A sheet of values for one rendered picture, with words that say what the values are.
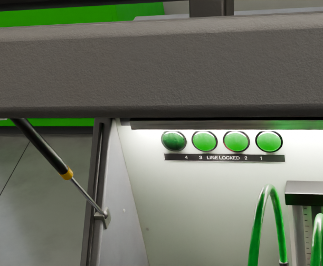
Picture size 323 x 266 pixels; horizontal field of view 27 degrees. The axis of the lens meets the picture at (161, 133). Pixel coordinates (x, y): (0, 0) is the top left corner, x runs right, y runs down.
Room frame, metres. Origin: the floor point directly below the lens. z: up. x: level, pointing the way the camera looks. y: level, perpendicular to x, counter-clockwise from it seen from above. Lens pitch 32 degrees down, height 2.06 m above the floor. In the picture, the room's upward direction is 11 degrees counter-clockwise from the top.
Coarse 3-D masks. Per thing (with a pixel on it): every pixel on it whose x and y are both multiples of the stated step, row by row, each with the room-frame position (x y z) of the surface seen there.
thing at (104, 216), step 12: (12, 120) 0.82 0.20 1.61; (24, 120) 0.83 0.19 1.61; (24, 132) 0.83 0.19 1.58; (36, 132) 0.85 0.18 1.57; (36, 144) 0.85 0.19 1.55; (48, 144) 0.86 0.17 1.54; (48, 156) 0.86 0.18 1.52; (60, 168) 0.88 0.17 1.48; (72, 180) 0.90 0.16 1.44; (84, 192) 0.92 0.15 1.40; (96, 204) 0.94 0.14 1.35; (96, 216) 0.96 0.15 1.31; (108, 216) 0.97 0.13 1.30
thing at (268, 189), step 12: (264, 192) 0.79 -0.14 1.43; (276, 192) 0.86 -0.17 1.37; (264, 204) 0.76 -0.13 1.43; (276, 204) 0.88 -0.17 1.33; (276, 216) 0.89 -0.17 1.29; (252, 228) 0.71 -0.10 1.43; (252, 240) 0.69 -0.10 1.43; (252, 252) 0.67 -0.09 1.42; (252, 264) 0.66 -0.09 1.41; (288, 264) 0.91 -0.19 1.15
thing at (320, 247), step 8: (320, 216) 0.77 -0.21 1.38; (320, 224) 0.74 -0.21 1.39; (312, 232) 0.73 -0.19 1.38; (320, 232) 0.72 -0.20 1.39; (312, 240) 0.71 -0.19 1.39; (320, 240) 0.71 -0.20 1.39; (312, 248) 0.70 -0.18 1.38; (320, 248) 0.70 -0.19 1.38; (312, 256) 0.68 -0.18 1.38; (320, 256) 0.68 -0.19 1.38; (312, 264) 0.67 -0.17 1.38
